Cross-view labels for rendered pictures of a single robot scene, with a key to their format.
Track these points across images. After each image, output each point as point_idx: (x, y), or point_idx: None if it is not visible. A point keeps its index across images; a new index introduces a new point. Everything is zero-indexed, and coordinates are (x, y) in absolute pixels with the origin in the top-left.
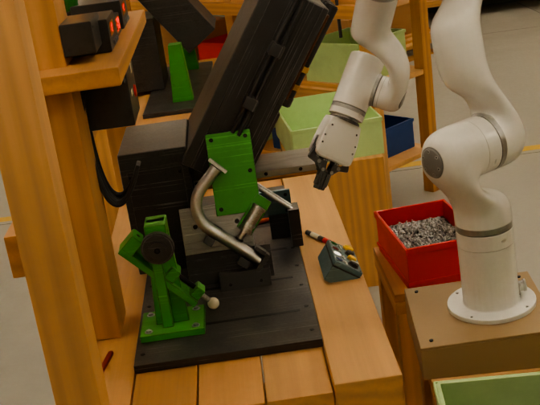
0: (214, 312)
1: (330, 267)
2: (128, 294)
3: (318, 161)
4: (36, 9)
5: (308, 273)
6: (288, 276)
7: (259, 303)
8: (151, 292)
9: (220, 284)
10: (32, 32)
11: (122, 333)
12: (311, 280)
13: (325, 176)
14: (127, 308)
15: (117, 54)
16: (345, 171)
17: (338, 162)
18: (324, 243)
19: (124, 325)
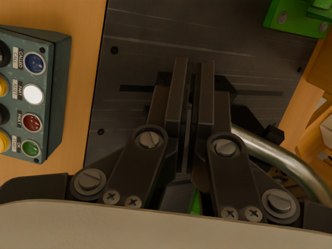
0: (257, 7)
1: (59, 46)
2: (284, 125)
3: (281, 193)
4: None
5: (91, 92)
6: (125, 91)
7: (197, 6)
8: (281, 107)
9: (229, 83)
10: None
11: (330, 25)
12: (92, 62)
13: (186, 115)
14: (300, 90)
15: None
16: (20, 183)
17: (109, 206)
18: None
19: (319, 49)
